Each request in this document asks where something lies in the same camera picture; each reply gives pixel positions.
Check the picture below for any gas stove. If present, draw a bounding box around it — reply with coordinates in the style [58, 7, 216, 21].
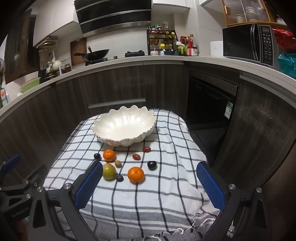
[84, 50, 146, 67]

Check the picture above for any yellow-green round plum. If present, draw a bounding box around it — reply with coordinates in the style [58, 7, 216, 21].
[102, 164, 117, 181]

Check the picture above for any cabinet drawer with silver handle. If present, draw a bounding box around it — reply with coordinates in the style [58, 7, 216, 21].
[87, 98, 147, 116]

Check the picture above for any white scalloped bowl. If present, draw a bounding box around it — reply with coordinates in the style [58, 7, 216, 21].
[92, 105, 158, 147]

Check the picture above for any black microwave oven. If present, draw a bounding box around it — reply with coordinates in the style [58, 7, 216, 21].
[222, 23, 279, 68]

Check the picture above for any black spice rack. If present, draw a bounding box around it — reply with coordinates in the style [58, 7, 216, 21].
[147, 30, 178, 56]

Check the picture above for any white teapot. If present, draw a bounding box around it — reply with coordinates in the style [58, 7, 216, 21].
[51, 51, 62, 71]

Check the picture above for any teal plastic bag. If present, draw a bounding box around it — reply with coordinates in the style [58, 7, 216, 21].
[277, 52, 296, 73]

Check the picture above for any wooden glass-door cabinet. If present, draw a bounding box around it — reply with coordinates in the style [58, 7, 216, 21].
[222, 0, 278, 27]

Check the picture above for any checked white cloth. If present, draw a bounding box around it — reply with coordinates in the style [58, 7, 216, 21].
[43, 108, 234, 241]

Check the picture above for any wooden cutting board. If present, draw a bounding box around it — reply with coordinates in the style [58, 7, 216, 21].
[70, 37, 87, 66]

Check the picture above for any black knife holder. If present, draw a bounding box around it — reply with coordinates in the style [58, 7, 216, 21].
[38, 61, 50, 84]

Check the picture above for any black built-in dishwasher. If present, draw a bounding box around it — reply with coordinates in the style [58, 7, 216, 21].
[186, 70, 238, 151]

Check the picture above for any cluster of sauce bottles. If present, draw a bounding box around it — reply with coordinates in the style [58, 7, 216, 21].
[177, 34, 199, 56]

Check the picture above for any green basin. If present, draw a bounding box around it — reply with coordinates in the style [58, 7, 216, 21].
[20, 77, 41, 93]

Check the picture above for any group of spice jars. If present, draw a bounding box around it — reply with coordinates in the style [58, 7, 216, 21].
[148, 23, 176, 50]

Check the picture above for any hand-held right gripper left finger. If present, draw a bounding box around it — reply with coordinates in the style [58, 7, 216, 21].
[28, 160, 104, 241]

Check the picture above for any white round container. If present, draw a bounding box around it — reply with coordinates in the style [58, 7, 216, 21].
[210, 41, 223, 56]

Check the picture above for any dark wood kitchen cabinet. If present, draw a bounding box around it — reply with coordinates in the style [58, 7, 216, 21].
[0, 58, 296, 209]

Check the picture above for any red plastic bag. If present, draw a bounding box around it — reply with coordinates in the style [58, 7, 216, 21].
[273, 28, 296, 49]

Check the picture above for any white wall cabinet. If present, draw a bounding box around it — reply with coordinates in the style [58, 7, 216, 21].
[33, 7, 80, 45]

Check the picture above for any black range hood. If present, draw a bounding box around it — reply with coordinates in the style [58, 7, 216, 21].
[74, 0, 153, 37]

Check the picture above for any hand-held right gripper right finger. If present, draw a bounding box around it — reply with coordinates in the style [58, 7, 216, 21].
[196, 161, 270, 241]

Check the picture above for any orange tangerine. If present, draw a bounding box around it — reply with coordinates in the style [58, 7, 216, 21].
[103, 149, 116, 162]
[127, 166, 145, 184]

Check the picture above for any dark framed window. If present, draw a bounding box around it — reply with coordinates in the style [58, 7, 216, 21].
[5, 8, 38, 84]

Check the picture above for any black wok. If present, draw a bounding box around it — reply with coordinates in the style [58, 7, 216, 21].
[73, 46, 110, 62]

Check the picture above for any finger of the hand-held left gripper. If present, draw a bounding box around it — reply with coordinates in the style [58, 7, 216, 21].
[0, 154, 21, 184]
[22, 164, 48, 186]

